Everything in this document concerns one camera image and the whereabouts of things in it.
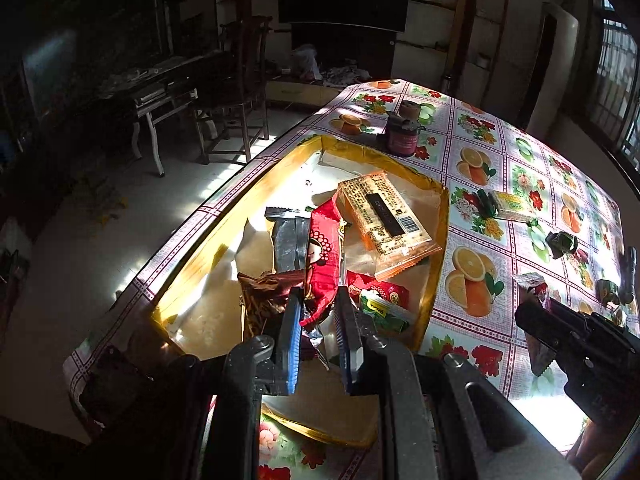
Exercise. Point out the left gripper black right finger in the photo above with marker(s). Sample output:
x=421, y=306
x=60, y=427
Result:
x=348, y=339

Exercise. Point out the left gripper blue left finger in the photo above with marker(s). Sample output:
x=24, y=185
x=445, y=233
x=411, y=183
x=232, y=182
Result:
x=288, y=346

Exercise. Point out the dark red small snack packet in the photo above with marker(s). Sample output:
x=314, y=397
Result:
x=265, y=298

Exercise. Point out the green small snack packet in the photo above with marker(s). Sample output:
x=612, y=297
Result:
x=385, y=314

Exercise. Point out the red snack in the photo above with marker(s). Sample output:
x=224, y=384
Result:
x=322, y=274

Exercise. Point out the dark silver snack bag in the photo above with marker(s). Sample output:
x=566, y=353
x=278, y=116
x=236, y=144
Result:
x=290, y=237

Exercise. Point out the orange cracker pack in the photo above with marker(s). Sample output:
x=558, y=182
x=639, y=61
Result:
x=391, y=231

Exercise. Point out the red candy packet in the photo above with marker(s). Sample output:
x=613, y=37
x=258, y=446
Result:
x=396, y=294

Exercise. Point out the black flashlight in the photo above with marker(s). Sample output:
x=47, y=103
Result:
x=628, y=271

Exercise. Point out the dark green small packet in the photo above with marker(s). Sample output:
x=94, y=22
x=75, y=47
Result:
x=561, y=243

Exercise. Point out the floral fruit vinyl tablecloth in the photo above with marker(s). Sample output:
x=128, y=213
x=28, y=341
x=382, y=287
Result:
x=464, y=149

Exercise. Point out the dark jar with pink label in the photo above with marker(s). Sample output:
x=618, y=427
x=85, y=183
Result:
x=401, y=135

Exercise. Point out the low tv cabinet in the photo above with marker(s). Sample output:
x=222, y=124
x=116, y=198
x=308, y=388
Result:
x=299, y=93

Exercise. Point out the small tan cup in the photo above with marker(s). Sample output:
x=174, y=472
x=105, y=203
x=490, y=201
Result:
x=409, y=110

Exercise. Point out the barred window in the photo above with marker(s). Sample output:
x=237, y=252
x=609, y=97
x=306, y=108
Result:
x=613, y=104

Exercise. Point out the white-legged side table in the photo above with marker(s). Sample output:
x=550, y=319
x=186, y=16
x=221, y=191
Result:
x=149, y=96

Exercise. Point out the wooden chair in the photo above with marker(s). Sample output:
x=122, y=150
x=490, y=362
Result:
x=231, y=86

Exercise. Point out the standing air conditioner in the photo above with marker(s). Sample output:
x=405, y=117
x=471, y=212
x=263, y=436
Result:
x=554, y=60

